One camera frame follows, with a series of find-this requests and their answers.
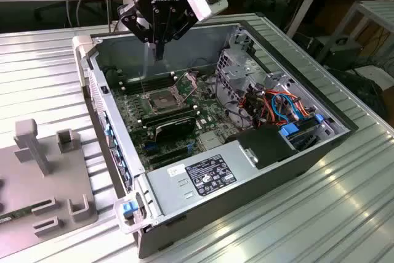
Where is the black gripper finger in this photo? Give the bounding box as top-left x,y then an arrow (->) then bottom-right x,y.
118,3 -> 161,61
159,10 -> 198,61

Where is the black RAM slot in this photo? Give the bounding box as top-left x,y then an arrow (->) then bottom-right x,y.
120,75 -> 179,95
143,110 -> 200,127
118,71 -> 177,87
140,105 -> 198,123

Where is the CPU socket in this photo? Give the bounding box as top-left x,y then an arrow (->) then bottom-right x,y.
146,89 -> 179,113

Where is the black expansion slot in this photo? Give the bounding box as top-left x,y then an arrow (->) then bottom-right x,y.
150,151 -> 191,168
147,145 -> 189,161

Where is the metal socket cover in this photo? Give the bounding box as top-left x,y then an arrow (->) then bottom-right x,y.
172,71 -> 199,105

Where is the silver drive cage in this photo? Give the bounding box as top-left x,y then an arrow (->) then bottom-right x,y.
215,49 -> 269,128

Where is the green motherboard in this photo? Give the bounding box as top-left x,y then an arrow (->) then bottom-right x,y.
109,70 -> 235,173

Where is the silver chipset heatsink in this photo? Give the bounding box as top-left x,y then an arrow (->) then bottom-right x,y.
198,132 -> 225,150

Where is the hard disk in blue carrier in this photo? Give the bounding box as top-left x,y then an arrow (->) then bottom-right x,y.
278,117 -> 321,150

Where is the grey power supply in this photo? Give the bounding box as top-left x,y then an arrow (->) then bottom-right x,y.
146,139 -> 258,216

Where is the open black PC case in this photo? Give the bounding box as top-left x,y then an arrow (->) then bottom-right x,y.
72,19 -> 360,259

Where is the blue case latch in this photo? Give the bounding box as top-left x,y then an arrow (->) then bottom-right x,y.
122,201 -> 137,219

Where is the grey parts rack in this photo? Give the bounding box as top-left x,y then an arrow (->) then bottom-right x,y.
0,119 -> 100,247

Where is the green RAM stick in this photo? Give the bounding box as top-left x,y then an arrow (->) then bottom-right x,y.
0,206 -> 35,224

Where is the black wire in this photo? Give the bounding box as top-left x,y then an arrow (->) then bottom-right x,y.
214,71 -> 244,129

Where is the orange wire bundle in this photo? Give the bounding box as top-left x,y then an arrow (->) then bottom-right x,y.
239,88 -> 312,123

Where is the blue wire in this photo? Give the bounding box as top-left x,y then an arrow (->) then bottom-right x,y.
270,91 -> 304,122

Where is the black plastic duct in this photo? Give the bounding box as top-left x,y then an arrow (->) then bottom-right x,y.
238,123 -> 298,171

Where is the black box with handle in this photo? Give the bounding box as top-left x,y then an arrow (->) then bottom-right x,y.
327,36 -> 363,70

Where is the grey metal frame shelf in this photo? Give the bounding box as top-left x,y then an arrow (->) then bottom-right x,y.
316,0 -> 394,67

